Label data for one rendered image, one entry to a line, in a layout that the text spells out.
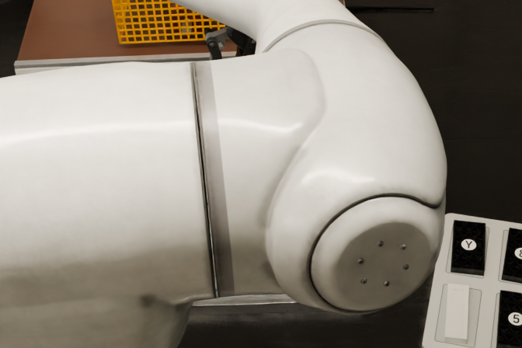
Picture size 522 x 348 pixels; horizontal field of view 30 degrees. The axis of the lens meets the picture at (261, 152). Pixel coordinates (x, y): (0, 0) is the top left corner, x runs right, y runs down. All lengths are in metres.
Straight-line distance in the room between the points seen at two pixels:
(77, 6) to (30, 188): 1.28
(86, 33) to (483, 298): 0.78
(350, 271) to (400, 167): 0.06
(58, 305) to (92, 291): 0.02
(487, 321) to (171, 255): 1.00
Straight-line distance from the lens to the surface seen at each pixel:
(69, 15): 1.73
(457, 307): 1.45
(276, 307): 1.45
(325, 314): 1.46
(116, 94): 0.50
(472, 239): 1.54
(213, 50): 1.15
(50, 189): 0.48
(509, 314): 1.46
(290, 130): 0.48
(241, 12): 0.74
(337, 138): 0.48
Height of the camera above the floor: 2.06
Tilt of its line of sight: 43 degrees down
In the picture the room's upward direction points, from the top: 4 degrees counter-clockwise
